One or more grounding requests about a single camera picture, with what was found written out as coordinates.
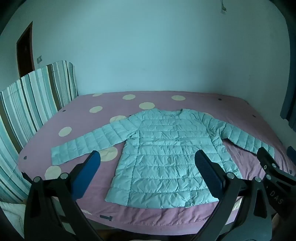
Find light blue quilted down jacket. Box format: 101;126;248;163
51;109;275;208

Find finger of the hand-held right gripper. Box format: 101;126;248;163
257;147;281;183
287;146;296;163

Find white cloth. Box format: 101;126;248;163
0;201;26;233

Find dark wooden door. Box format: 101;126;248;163
16;21;35;77

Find dark blue curtain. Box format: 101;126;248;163
280;28;296;129

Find striped upholstered headboard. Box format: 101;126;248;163
0;61;78;204

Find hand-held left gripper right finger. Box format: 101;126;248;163
194;149;272;241

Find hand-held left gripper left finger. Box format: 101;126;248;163
24;150;104;241

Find purple polka dot bed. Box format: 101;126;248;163
17;90;296;232

